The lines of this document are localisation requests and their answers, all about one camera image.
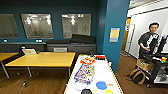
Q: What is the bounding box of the cardboard box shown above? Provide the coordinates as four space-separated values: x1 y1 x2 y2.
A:
135 58 154 72

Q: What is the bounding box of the white paper label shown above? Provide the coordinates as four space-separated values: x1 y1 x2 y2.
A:
53 47 68 53

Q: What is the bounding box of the long dark bench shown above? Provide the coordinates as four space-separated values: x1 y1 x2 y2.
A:
0 41 48 54

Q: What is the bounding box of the white laptop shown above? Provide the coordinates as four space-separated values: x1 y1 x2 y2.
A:
21 48 39 56

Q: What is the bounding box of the wooden table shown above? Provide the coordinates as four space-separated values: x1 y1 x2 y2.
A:
4 51 77 88
0 52 20 80

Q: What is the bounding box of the black air hockey puck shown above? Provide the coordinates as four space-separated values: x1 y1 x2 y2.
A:
80 88 94 94

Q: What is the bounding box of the brown wooden door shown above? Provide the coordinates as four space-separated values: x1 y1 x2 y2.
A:
121 17 133 53

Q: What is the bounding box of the colourful bowls stack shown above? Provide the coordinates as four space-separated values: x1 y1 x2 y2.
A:
73 64 96 85

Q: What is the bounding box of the dark grey sofa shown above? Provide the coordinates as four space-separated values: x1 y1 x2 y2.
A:
45 33 98 55

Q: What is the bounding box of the yellow air hockey table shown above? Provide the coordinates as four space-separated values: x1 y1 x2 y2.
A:
63 54 125 94

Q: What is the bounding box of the person in dark top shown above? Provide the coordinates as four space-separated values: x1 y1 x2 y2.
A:
137 21 162 60

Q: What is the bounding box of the tan brown backpack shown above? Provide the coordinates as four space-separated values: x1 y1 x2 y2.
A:
128 68 148 86

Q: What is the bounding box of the interior window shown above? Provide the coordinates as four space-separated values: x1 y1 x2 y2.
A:
0 13 20 39
20 13 55 40
60 13 92 40

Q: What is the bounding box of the yellow wall notice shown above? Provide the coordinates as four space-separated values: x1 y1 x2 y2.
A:
109 27 121 43

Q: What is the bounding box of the white round robot housing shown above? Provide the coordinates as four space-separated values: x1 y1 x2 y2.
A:
73 80 88 92

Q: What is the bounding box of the orange red game box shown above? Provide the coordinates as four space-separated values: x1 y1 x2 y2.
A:
79 56 98 66

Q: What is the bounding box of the small blue object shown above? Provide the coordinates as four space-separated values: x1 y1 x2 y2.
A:
95 81 114 91

